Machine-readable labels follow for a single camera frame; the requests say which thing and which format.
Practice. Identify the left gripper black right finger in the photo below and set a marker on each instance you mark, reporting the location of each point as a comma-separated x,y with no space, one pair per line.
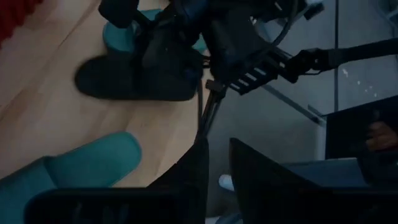
267,193

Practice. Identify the black table frame strut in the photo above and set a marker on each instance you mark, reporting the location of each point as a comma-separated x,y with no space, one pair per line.
210,115

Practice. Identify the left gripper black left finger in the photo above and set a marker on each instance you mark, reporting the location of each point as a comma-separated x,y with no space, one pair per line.
192,186

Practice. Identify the black slide sandal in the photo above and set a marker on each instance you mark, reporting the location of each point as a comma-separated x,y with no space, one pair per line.
109,81

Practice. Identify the black box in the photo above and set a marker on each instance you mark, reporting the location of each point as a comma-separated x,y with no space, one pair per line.
348,130

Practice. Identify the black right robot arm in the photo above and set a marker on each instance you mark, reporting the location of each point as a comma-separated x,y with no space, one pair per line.
357,53

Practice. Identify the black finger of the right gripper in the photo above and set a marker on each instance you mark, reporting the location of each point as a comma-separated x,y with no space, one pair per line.
174,43
119,12

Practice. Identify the teal slide sandal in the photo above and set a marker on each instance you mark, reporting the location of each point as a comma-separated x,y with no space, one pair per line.
87,165
119,40

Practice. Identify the person's hand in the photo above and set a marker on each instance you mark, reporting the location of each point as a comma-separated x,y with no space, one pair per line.
382,138

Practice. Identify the red plastic bin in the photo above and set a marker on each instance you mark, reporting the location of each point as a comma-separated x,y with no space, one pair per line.
12,15

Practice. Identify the person's white shoe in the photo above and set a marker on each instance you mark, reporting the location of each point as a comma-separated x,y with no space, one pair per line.
226,183

